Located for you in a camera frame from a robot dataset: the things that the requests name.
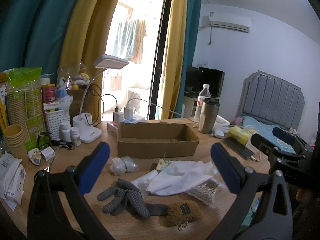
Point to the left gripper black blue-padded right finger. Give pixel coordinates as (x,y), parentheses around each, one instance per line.
(273,217)

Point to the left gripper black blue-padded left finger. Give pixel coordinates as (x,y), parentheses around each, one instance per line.
(46,216)

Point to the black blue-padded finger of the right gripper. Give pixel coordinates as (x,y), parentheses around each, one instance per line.
(265,147)
(295,141)

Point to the clear bag of items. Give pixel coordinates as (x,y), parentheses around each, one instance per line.
(207,191)

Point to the brown plush pouch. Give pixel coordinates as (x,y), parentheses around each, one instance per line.
(181,214)

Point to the grey dotted glove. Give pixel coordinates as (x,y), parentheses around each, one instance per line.
(128,196)

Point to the white cloth towel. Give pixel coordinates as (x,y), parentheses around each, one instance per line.
(180,177)
(142,182)

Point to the cartoon tissue pack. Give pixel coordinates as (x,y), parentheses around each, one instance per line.
(162,164)

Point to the black smartphone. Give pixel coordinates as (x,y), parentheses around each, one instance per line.
(239,148)

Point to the grey bed headboard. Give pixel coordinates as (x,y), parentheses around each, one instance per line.
(271,100)

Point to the white computer mouse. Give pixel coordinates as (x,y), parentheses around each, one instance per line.
(218,134)

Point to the white paper package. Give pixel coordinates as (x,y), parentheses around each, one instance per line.
(12,178)

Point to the small white cube box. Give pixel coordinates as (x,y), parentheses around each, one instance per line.
(48,153)

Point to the steel travel tumbler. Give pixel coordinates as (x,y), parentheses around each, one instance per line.
(209,111)

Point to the plastic water bottle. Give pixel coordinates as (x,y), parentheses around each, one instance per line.
(204,93)

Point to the bubble wrap bundle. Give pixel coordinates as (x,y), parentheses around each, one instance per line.
(123,165)

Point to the stack of paper cups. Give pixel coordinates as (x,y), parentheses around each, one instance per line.
(15,139)

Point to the white desk lamp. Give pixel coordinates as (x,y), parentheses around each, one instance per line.
(87,127)

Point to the white plastic basket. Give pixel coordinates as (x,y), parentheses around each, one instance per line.
(54,121)

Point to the black monitor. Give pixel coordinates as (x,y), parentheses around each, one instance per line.
(197,77)

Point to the brown cardboard box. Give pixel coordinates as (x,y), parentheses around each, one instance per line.
(156,140)

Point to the yellow curtain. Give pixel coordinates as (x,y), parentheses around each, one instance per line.
(174,56)

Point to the white air conditioner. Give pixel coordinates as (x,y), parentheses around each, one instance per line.
(227,21)

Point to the red can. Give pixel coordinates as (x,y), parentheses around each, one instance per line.
(48,93)

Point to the green bag of paper cups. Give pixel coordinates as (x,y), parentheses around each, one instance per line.
(24,102)

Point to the bag of plush toys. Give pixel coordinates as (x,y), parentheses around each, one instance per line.
(73,77)

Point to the teal curtain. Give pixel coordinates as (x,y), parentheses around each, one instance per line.
(191,30)

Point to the white charger with black cable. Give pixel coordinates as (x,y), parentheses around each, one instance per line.
(118,116)

